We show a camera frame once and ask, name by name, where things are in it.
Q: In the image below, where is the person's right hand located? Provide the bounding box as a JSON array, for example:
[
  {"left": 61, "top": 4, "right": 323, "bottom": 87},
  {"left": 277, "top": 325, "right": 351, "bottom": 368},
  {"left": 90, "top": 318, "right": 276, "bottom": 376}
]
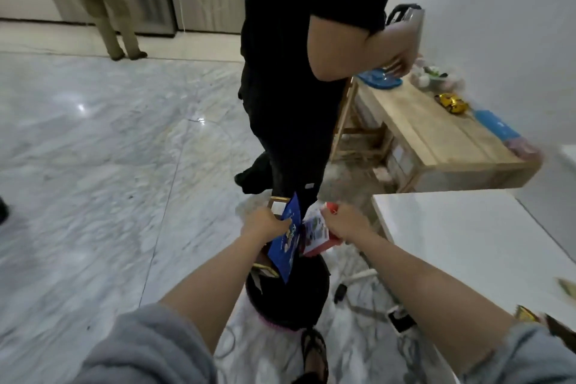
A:
[{"left": 319, "top": 204, "right": 375, "bottom": 243}]

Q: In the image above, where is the person's left hand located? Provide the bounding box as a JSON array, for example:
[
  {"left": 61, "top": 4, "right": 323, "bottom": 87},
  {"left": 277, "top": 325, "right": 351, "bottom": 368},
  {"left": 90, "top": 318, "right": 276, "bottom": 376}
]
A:
[{"left": 241, "top": 207, "right": 292, "bottom": 245}]

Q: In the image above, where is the white and red packet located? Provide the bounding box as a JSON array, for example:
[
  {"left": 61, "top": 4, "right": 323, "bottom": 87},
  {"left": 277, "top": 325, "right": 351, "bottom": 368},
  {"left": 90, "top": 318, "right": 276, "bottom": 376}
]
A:
[{"left": 301, "top": 201, "right": 344, "bottom": 258}]

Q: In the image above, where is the blue snack packet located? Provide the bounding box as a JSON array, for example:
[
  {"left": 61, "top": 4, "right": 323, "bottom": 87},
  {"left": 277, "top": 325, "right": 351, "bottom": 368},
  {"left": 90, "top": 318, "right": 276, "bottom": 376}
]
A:
[{"left": 268, "top": 192, "right": 302, "bottom": 284}]

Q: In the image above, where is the person's right forearm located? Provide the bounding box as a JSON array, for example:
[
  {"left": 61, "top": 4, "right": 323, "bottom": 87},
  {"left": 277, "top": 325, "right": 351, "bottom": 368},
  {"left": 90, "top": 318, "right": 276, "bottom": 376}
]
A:
[{"left": 358, "top": 232, "right": 516, "bottom": 375}]

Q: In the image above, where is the person's left forearm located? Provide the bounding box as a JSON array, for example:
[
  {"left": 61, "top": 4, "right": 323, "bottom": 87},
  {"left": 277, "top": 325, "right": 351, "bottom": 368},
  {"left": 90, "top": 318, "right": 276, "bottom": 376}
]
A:
[{"left": 160, "top": 233, "right": 271, "bottom": 355}]

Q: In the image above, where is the black bin with pink rim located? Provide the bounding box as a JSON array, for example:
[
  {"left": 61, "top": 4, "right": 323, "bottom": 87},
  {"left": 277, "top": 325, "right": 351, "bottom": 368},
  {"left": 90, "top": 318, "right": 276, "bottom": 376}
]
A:
[{"left": 245, "top": 253, "right": 331, "bottom": 332}]

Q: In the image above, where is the wooden stool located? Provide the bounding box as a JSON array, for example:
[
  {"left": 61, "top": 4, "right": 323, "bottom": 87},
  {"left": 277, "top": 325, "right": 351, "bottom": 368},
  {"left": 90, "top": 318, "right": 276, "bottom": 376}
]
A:
[{"left": 331, "top": 78, "right": 394, "bottom": 168}]

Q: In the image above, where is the black sandal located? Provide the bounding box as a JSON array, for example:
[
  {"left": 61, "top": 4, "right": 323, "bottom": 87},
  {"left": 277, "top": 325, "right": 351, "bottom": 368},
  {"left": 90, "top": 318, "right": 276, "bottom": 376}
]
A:
[{"left": 292, "top": 327, "right": 330, "bottom": 384}]

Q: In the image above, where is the wooden table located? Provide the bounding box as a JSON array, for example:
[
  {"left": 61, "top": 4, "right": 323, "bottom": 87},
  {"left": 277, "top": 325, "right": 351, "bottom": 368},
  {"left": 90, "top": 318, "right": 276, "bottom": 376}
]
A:
[{"left": 331, "top": 75, "right": 543, "bottom": 194}]

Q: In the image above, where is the blue tray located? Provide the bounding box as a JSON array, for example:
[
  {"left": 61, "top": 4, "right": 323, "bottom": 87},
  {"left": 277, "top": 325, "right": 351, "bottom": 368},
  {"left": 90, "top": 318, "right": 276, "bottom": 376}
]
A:
[{"left": 355, "top": 68, "right": 403, "bottom": 90}]

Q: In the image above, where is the white table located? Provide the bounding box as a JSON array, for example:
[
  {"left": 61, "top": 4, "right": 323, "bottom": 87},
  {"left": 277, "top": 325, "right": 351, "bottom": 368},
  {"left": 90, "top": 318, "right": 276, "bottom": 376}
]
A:
[{"left": 371, "top": 189, "right": 576, "bottom": 330}]

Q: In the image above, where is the gold toy car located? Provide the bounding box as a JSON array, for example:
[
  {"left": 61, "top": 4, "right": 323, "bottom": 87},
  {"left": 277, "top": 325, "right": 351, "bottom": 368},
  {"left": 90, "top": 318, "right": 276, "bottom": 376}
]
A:
[{"left": 435, "top": 92, "right": 470, "bottom": 115}]

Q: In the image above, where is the pile of soft toys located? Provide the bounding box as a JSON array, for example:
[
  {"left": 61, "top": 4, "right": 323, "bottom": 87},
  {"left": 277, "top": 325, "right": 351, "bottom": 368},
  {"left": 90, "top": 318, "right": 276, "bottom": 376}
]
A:
[{"left": 409, "top": 55, "right": 464, "bottom": 94}]

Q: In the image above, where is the grey left sleeve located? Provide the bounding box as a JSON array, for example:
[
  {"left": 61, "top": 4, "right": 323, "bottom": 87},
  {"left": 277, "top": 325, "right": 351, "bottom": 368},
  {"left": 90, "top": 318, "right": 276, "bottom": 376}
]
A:
[{"left": 74, "top": 303, "right": 220, "bottom": 384}]

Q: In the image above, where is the grey sleeve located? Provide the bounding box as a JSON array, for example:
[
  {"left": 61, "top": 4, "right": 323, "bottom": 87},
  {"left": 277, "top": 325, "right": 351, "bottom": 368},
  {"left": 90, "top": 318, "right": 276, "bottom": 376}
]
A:
[
  {"left": 458, "top": 322, "right": 576, "bottom": 384},
  {"left": 74, "top": 303, "right": 220, "bottom": 384}
]

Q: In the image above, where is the blue flat packet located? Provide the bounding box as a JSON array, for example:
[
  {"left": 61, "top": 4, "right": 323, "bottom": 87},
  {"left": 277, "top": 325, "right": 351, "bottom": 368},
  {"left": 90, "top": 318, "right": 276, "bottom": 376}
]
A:
[{"left": 473, "top": 109, "right": 521, "bottom": 140}]

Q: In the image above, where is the pink packet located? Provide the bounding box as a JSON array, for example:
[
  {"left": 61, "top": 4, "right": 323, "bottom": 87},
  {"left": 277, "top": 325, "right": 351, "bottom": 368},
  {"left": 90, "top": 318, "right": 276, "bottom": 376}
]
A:
[{"left": 504, "top": 137, "right": 543, "bottom": 160}]

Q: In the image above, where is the gold snack packet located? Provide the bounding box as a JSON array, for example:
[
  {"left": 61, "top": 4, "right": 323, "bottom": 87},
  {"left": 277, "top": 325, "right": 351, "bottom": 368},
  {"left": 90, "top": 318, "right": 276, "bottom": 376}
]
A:
[{"left": 514, "top": 305, "right": 541, "bottom": 323}]

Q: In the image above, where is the grey right sleeve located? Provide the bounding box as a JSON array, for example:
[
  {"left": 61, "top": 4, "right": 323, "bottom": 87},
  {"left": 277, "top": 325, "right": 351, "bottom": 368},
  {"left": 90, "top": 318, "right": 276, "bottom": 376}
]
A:
[{"left": 458, "top": 322, "right": 576, "bottom": 384}]

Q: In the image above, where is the silver device with black handle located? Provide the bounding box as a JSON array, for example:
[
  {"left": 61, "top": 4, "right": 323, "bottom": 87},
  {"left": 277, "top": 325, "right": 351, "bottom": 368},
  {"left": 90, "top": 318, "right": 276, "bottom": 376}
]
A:
[{"left": 385, "top": 3, "right": 425, "bottom": 38}]

